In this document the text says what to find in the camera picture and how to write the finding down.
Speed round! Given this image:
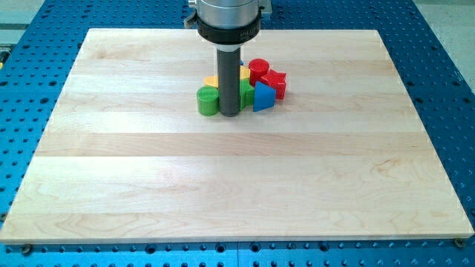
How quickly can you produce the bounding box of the green cylinder block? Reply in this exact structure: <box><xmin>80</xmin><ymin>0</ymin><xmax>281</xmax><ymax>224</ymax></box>
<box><xmin>197</xmin><ymin>86</ymin><xmax>219</xmax><ymax>116</ymax></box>

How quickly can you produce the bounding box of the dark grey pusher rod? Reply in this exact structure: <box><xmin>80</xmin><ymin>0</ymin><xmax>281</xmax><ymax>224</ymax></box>
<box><xmin>217</xmin><ymin>48</ymin><xmax>240</xmax><ymax>117</ymax></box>

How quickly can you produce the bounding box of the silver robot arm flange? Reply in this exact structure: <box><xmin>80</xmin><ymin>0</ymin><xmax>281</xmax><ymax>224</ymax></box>
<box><xmin>183</xmin><ymin>0</ymin><xmax>272</xmax><ymax>53</ymax></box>

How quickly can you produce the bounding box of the green star block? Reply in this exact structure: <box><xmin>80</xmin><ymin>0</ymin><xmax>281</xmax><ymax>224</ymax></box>
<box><xmin>240</xmin><ymin>79</ymin><xmax>255</xmax><ymax>111</ymax></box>

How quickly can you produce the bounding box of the blue triangle block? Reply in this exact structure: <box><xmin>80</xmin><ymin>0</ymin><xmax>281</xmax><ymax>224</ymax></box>
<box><xmin>253</xmin><ymin>82</ymin><xmax>276</xmax><ymax>112</ymax></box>

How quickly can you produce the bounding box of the yellow block behind rod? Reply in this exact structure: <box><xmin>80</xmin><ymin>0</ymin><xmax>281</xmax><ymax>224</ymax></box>
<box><xmin>240</xmin><ymin>65</ymin><xmax>251</xmax><ymax>80</ymax></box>

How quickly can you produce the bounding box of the red star block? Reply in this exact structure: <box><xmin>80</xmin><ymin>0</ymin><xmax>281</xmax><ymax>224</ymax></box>
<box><xmin>259</xmin><ymin>69</ymin><xmax>286</xmax><ymax>100</ymax></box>

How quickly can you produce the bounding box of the red cylinder block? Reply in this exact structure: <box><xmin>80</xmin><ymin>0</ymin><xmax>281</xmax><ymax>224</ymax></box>
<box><xmin>248</xmin><ymin>58</ymin><xmax>270</xmax><ymax>86</ymax></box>

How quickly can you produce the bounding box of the light wooden board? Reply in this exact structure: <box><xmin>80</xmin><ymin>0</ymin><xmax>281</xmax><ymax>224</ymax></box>
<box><xmin>1</xmin><ymin>28</ymin><xmax>474</xmax><ymax>244</ymax></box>

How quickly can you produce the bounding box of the left board screw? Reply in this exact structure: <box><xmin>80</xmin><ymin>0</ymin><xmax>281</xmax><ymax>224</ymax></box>
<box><xmin>20</xmin><ymin>245</ymin><xmax>32</xmax><ymax>256</ymax></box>

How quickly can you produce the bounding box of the board screw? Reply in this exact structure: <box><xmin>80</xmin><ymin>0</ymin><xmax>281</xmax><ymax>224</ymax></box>
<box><xmin>453</xmin><ymin>238</ymin><xmax>465</xmax><ymax>248</ymax></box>
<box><xmin>20</xmin><ymin>245</ymin><xmax>32</xmax><ymax>256</ymax></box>

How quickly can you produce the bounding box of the right board screw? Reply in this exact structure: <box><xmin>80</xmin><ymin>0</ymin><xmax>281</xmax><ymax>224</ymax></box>
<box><xmin>453</xmin><ymin>238</ymin><xmax>465</xmax><ymax>248</ymax></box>

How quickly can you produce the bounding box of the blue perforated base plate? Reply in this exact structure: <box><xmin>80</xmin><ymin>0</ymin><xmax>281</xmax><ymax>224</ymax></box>
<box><xmin>1</xmin><ymin>0</ymin><xmax>474</xmax><ymax>266</ymax></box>

